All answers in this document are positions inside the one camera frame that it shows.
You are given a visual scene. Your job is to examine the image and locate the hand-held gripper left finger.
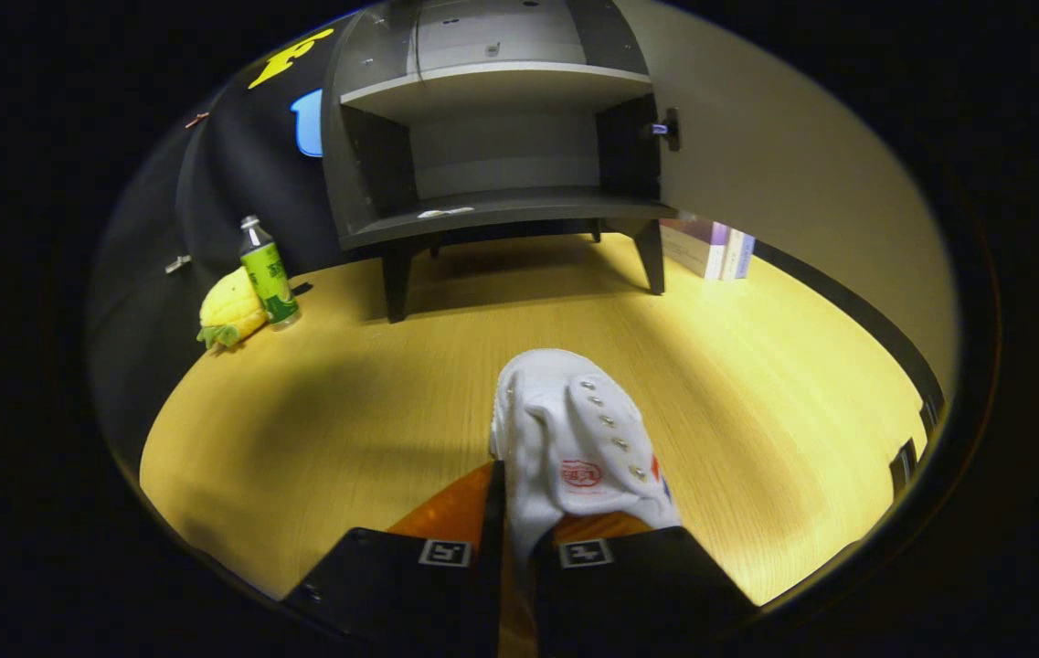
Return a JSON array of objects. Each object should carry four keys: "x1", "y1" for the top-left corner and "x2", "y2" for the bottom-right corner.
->
[{"x1": 280, "y1": 461, "x2": 508, "y2": 658}]

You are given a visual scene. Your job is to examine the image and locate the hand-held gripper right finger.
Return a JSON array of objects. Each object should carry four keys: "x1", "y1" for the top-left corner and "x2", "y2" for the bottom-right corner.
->
[{"x1": 528, "y1": 510, "x2": 761, "y2": 658}]

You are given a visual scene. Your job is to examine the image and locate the white canvas shoe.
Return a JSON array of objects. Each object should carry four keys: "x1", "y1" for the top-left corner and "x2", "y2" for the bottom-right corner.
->
[{"x1": 489, "y1": 348, "x2": 683, "y2": 586}]

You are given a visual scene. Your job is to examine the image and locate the grey shoe cabinet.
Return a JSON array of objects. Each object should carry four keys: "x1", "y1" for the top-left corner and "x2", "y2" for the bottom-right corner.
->
[{"x1": 321, "y1": 0, "x2": 680, "y2": 324}]

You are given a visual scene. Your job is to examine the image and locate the beige shoe cabinet door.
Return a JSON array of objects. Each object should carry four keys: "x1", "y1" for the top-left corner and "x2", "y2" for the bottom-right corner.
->
[{"x1": 615, "y1": 0, "x2": 960, "y2": 476}]

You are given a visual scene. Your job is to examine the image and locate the metal door hinge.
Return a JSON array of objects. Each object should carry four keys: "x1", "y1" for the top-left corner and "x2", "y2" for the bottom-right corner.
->
[{"x1": 651, "y1": 107, "x2": 683, "y2": 153}]

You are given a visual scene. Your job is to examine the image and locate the yellow plush toy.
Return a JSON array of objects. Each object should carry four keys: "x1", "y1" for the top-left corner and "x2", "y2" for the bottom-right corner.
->
[{"x1": 197, "y1": 267, "x2": 270, "y2": 354}]

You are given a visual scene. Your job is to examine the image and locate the green drink bottle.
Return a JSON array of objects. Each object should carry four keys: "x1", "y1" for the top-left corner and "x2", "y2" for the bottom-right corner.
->
[{"x1": 239, "y1": 215, "x2": 303, "y2": 332}]

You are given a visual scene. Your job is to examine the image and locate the pale pink book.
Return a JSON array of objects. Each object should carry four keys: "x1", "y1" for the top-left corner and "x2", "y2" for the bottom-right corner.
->
[{"x1": 661, "y1": 218, "x2": 728, "y2": 281}]

